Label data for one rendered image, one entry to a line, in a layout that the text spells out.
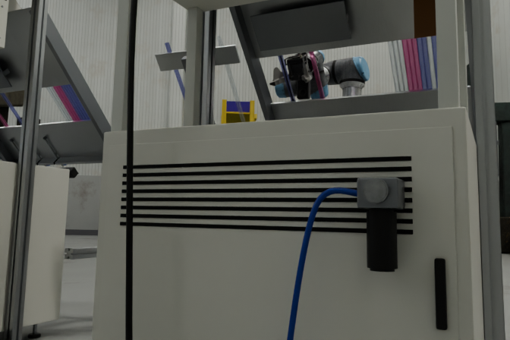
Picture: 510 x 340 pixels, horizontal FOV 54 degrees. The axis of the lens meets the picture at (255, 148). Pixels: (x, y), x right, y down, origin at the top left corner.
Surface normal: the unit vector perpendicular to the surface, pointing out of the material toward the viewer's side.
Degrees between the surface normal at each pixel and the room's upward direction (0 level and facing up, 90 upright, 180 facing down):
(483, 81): 90
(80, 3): 90
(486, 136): 90
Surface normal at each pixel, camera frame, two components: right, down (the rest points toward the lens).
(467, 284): -0.43, -0.13
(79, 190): 0.03, -0.14
